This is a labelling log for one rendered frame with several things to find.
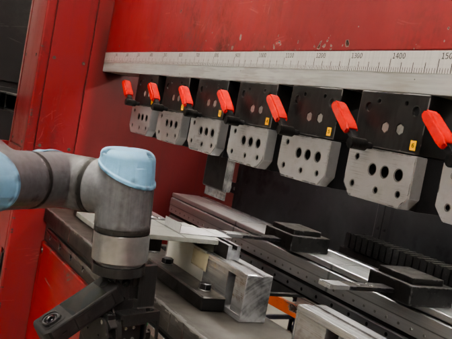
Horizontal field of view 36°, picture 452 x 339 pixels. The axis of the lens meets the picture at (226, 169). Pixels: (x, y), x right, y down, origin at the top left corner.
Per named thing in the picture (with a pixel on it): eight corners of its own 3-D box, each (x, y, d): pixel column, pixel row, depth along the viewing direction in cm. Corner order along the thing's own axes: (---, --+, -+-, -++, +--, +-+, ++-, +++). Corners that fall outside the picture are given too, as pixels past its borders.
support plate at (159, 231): (75, 216, 151) (76, 211, 151) (183, 227, 164) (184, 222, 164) (100, 235, 136) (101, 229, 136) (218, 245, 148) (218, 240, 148)
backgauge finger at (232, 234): (209, 234, 163) (213, 213, 163) (299, 243, 176) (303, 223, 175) (233, 246, 153) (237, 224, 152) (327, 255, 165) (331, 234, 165)
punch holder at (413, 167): (340, 192, 110) (360, 89, 109) (381, 198, 114) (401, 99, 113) (405, 211, 97) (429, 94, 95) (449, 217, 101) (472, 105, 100)
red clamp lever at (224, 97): (217, 86, 143) (229, 119, 137) (234, 90, 145) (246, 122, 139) (213, 93, 144) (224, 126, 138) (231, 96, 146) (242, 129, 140)
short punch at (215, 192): (200, 192, 160) (208, 152, 160) (208, 194, 161) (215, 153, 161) (220, 200, 151) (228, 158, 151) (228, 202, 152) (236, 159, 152)
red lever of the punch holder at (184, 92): (178, 83, 161) (187, 111, 154) (194, 86, 163) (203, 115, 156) (175, 88, 162) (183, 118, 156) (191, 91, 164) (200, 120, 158)
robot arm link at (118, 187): (116, 143, 97) (169, 152, 93) (109, 220, 98) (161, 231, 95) (83, 145, 90) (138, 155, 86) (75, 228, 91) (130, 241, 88)
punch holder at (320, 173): (274, 173, 127) (291, 84, 126) (312, 179, 131) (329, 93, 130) (321, 187, 114) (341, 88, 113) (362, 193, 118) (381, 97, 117)
